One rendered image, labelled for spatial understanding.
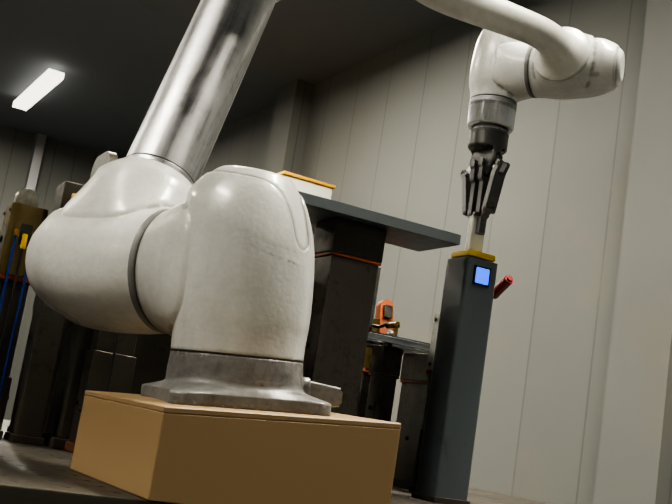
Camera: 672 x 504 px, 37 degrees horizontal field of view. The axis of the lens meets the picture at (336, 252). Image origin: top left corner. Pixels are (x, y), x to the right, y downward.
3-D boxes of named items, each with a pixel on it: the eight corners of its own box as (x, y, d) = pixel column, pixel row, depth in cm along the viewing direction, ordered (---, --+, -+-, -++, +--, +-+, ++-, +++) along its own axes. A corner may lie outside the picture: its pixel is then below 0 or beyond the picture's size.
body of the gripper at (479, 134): (519, 132, 191) (512, 179, 190) (492, 140, 199) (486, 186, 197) (486, 121, 188) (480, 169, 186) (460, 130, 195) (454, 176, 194)
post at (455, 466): (446, 501, 186) (477, 267, 194) (469, 507, 180) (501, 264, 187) (411, 497, 183) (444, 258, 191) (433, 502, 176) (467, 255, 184)
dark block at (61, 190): (34, 442, 165) (85, 193, 172) (43, 446, 159) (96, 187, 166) (3, 438, 163) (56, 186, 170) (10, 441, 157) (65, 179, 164)
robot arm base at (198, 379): (367, 419, 113) (372, 369, 113) (171, 403, 105) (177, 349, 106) (310, 409, 130) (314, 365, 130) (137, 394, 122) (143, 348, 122)
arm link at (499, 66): (457, 93, 192) (523, 91, 186) (467, 16, 195) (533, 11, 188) (478, 113, 202) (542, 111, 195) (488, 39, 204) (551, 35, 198)
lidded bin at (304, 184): (330, 225, 608) (336, 185, 613) (277, 210, 592) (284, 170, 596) (296, 231, 646) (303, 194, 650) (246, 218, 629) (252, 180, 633)
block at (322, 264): (326, 485, 176) (365, 233, 184) (348, 491, 169) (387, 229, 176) (274, 478, 171) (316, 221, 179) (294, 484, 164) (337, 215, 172)
